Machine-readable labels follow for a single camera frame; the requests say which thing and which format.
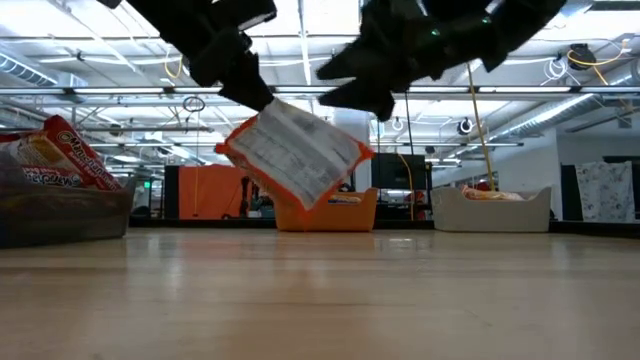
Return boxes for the black monitor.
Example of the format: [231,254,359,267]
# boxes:
[370,152,427,191]

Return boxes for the dark grey plastic bin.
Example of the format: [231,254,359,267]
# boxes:
[0,149,137,250]

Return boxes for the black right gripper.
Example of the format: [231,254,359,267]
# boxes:
[315,0,496,123]

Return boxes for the wide silver ceiling duct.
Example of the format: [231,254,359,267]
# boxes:
[492,59,640,142]

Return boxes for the orange plastic bin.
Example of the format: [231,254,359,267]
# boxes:
[273,187,380,233]

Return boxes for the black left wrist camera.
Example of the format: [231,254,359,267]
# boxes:
[212,0,279,31]

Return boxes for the white plastic bin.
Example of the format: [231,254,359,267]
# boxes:
[430,185,553,234]

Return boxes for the orange partition panel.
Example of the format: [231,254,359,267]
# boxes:
[177,164,251,220]

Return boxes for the black partition panel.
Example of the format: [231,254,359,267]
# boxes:
[559,155,640,224]

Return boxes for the black ceiling cable reel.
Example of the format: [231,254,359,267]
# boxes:
[567,43,597,72]

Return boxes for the yellow hanging strap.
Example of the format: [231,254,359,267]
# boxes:
[467,62,497,192]

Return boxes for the white building pillar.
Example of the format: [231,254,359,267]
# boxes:
[333,107,372,194]

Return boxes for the large floral cloth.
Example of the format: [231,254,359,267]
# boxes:
[574,160,635,222]

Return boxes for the ribbed silver ceiling duct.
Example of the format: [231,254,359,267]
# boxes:
[0,52,89,90]

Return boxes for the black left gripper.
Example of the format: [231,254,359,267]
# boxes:
[188,29,275,112]

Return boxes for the black hanging cable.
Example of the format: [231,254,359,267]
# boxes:
[402,92,416,221]

